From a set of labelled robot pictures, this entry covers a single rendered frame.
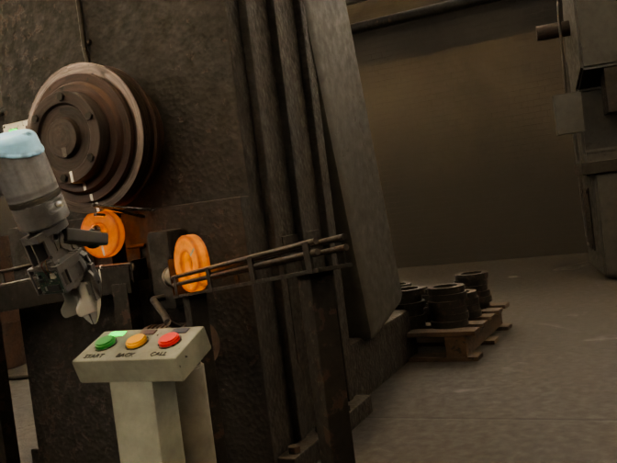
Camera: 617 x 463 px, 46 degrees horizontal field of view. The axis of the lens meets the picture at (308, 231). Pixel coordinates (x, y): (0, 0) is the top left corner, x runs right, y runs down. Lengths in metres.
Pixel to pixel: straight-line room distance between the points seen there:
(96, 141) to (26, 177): 0.96
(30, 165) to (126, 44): 1.25
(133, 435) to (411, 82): 7.14
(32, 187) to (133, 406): 0.44
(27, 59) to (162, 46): 0.58
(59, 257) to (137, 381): 0.27
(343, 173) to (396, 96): 5.45
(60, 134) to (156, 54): 0.40
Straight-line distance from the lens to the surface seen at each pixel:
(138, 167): 2.26
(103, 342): 1.46
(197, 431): 1.56
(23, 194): 1.32
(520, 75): 8.03
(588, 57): 5.88
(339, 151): 2.89
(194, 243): 1.92
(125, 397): 1.42
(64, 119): 2.32
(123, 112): 2.28
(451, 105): 8.14
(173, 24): 2.41
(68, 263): 1.35
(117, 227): 2.35
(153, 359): 1.34
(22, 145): 1.31
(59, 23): 2.71
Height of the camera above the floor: 0.81
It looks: 2 degrees down
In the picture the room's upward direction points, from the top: 7 degrees counter-clockwise
